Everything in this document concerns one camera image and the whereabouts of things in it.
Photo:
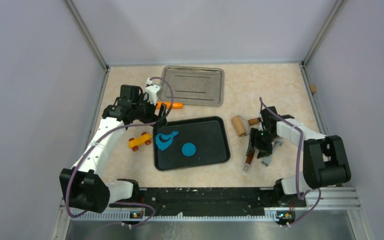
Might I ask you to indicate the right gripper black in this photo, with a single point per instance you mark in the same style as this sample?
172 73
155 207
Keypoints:
264 150

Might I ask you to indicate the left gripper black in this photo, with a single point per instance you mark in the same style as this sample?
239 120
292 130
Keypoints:
143 99

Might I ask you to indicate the metal scraper wooden handle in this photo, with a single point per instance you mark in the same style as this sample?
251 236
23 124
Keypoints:
249 158

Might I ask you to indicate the wooden rolling pin roller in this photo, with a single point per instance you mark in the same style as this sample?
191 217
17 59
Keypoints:
242 126

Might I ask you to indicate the blue dough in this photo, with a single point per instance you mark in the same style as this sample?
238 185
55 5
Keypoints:
163 141

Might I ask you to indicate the black baking tray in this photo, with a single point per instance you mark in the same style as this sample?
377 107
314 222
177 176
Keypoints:
209 136

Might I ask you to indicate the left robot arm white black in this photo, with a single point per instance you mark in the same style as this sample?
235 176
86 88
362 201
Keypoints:
82 185

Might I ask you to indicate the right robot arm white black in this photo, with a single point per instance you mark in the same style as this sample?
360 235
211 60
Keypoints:
321 159

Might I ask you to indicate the round blue dough wrapper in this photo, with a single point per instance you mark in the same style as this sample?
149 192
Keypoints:
188 149

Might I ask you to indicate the grey dumbbell-shaped tool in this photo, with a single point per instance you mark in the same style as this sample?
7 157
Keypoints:
268 159

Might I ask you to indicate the yellow toy car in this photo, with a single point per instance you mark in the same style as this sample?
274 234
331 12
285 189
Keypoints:
144 139

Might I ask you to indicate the silver metal tray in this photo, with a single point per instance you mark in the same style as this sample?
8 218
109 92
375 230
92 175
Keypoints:
198 86

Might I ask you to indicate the small wooden cork piece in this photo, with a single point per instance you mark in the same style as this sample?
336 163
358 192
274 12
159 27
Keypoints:
312 88

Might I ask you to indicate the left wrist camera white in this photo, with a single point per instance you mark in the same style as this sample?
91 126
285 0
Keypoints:
151 91

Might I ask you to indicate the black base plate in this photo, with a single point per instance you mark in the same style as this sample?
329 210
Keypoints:
213 201

